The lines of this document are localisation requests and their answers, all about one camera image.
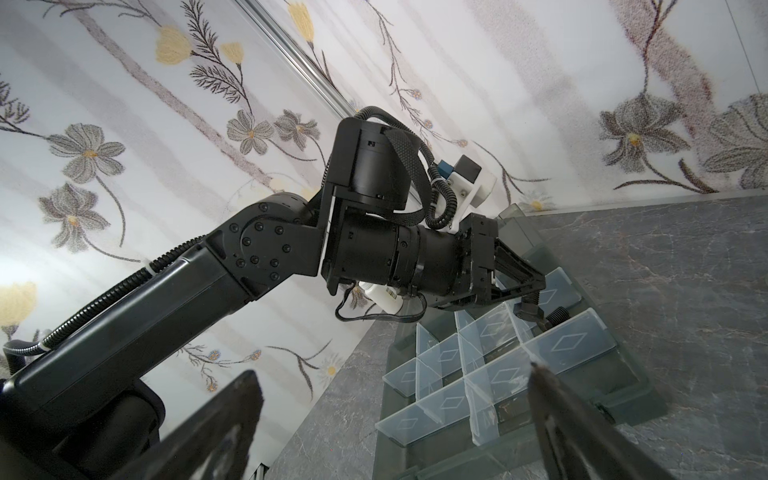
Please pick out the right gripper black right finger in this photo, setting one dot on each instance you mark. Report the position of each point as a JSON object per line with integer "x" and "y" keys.
{"x": 576, "y": 440}

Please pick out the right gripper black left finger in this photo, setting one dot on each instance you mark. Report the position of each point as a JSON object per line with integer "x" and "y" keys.
{"x": 214, "y": 443}

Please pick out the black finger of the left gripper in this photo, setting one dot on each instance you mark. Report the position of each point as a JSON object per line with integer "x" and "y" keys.
{"x": 515, "y": 274}
{"x": 525, "y": 301}

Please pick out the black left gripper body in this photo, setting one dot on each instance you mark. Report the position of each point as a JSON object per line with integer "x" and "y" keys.
{"x": 478, "y": 239}

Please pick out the black socket screw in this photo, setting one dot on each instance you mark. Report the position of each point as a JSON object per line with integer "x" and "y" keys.
{"x": 555, "y": 316}

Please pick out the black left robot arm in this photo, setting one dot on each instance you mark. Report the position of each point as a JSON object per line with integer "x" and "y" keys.
{"x": 75, "y": 405}

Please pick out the green compartment organizer box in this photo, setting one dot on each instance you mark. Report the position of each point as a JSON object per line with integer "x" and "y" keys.
{"x": 455, "y": 402}

